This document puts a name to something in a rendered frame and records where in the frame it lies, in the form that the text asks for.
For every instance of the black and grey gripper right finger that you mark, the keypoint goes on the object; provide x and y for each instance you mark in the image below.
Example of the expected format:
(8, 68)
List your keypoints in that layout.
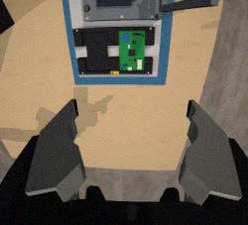
(214, 171)

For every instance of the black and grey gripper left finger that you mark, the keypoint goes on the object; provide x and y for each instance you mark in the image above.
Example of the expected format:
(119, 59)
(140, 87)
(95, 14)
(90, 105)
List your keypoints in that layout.
(49, 171)

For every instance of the green circuit board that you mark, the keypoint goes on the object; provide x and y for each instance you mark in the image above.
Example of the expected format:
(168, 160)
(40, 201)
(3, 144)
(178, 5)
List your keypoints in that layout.
(131, 50)

